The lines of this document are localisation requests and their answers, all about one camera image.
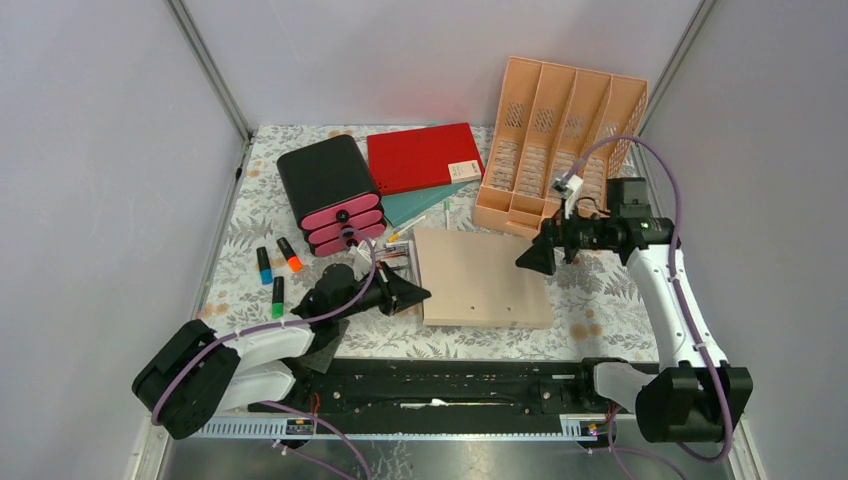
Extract green highlighter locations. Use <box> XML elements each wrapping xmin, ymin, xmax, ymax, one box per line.
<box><xmin>271</xmin><ymin>276</ymin><xmax>285</xmax><ymax>319</ymax></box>

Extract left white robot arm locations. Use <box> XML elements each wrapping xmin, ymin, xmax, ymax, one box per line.
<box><xmin>131</xmin><ymin>261</ymin><xmax>431</xmax><ymax>439</ymax></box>

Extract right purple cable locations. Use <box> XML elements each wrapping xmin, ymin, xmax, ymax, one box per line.
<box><xmin>563</xmin><ymin>135</ymin><xmax>735</xmax><ymax>464</ymax></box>

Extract orange highlighter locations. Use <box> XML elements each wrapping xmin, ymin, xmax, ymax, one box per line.
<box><xmin>276</xmin><ymin>237</ymin><xmax>303</xmax><ymax>272</ymax></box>

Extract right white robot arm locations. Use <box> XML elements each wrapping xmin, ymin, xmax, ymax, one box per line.
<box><xmin>515</xmin><ymin>176</ymin><xmax>753</xmax><ymax>444</ymax></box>

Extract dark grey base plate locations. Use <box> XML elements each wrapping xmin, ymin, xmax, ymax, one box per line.
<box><xmin>298</xmin><ymin>319</ymin><xmax>350</xmax><ymax>374</ymax></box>

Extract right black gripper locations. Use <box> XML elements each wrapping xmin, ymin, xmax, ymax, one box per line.
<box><xmin>515</xmin><ymin>197</ymin><xmax>617</xmax><ymax>275</ymax></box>

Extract red folder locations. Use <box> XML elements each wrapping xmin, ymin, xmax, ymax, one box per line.
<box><xmin>367</xmin><ymin>123</ymin><xmax>484</xmax><ymax>195</ymax></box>

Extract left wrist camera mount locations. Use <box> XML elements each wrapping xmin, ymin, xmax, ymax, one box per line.
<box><xmin>349</xmin><ymin>240</ymin><xmax>376</xmax><ymax>269</ymax></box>

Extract black mounting rail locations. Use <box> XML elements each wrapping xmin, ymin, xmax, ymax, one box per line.
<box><xmin>248</xmin><ymin>357</ymin><xmax>664</xmax><ymax>437</ymax></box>

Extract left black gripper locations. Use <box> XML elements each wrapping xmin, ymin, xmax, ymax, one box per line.
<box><xmin>333</xmin><ymin>259</ymin><xmax>431</xmax><ymax>320</ymax></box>

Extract yellow tipped white marker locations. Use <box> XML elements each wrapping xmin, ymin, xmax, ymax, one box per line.
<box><xmin>388</xmin><ymin>214</ymin><xmax>428</xmax><ymax>243</ymax></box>

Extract floral table mat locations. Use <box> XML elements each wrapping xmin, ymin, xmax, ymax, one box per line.
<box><xmin>190</xmin><ymin>124</ymin><xmax>658</xmax><ymax>363</ymax></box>

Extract peach plastic file organizer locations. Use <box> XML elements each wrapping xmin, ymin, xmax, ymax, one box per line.
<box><xmin>471</xmin><ymin>56</ymin><xmax>649</xmax><ymax>238</ymax></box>

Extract blue highlighter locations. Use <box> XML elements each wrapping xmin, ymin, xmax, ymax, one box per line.
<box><xmin>256</xmin><ymin>247</ymin><xmax>274</xmax><ymax>285</ymax></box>

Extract black pink drawer box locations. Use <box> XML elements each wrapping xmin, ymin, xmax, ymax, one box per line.
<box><xmin>276</xmin><ymin>135</ymin><xmax>387</xmax><ymax>257</ymax></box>

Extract teal folder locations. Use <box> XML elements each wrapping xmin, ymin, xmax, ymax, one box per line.
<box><xmin>381</xmin><ymin>184</ymin><xmax>463</xmax><ymax>227</ymax></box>

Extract beige folder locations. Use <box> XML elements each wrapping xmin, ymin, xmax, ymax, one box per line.
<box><xmin>414</xmin><ymin>227</ymin><xmax>555</xmax><ymax>329</ymax></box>

